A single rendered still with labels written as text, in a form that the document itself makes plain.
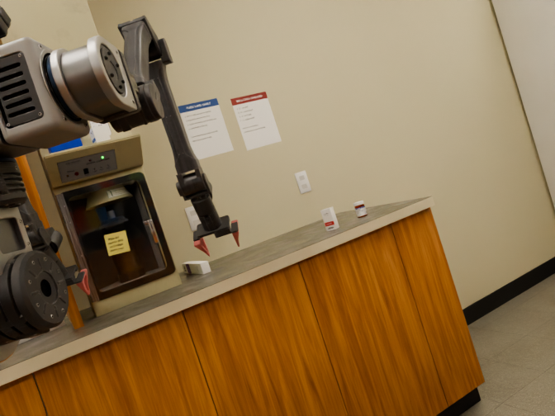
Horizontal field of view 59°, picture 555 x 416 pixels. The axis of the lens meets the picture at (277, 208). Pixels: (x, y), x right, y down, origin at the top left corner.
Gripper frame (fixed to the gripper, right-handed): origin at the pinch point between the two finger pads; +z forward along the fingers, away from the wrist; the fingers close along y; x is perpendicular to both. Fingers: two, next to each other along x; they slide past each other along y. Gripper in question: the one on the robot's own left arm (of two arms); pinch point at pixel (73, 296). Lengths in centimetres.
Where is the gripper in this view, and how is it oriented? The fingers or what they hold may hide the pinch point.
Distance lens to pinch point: 169.0
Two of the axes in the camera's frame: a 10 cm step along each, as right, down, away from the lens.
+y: -9.5, 3.1, 0.5
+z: 2.9, 8.0, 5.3
